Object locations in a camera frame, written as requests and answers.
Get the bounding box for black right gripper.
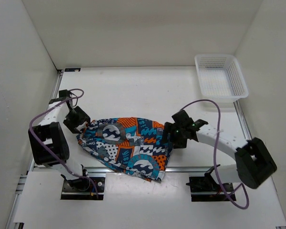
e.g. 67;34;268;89
160;122;187;149

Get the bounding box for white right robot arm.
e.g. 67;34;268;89
163;119;277;191

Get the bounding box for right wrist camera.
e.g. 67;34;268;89
172;110;194;127

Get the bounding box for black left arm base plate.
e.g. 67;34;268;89
61;174;105;200

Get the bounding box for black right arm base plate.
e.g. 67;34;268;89
186;177;229;202

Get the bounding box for colourful patterned shorts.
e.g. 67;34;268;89
77;117;173;182

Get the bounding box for small dark blue label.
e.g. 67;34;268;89
64;68;81;72

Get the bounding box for aluminium frame rail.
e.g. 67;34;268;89
4;69;286;229

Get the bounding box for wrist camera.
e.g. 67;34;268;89
172;110;194;127
49;89;72;104

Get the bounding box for white plastic mesh basket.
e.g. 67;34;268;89
194;54;249;104

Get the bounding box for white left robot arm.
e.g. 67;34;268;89
28;96;92;191

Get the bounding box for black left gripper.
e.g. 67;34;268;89
63;106;91;134

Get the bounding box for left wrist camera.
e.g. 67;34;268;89
49;89;72;104

